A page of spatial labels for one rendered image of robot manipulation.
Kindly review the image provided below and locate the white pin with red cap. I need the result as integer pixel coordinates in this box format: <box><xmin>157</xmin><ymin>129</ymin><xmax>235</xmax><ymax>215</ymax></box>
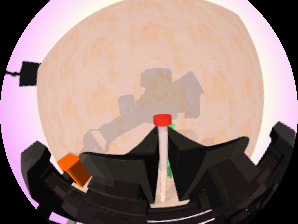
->
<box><xmin>153</xmin><ymin>113</ymin><xmax>172</xmax><ymax>202</ymax></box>

